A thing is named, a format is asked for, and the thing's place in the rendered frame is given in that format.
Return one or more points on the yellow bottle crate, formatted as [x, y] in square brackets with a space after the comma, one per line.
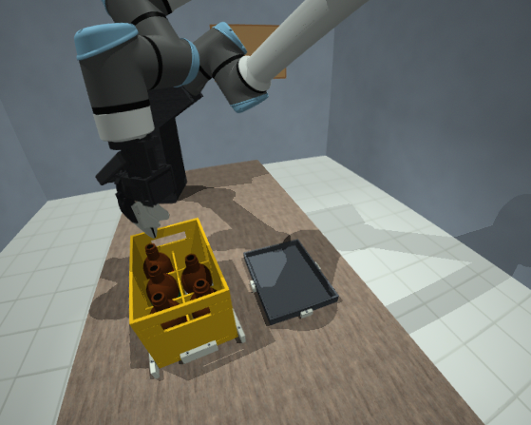
[165, 346]

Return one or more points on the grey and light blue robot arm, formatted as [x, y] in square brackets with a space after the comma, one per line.
[119, 66]

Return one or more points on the brown glass bottle with blue label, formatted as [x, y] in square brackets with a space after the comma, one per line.
[201, 288]

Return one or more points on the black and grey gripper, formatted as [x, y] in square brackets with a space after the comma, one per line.
[138, 171]

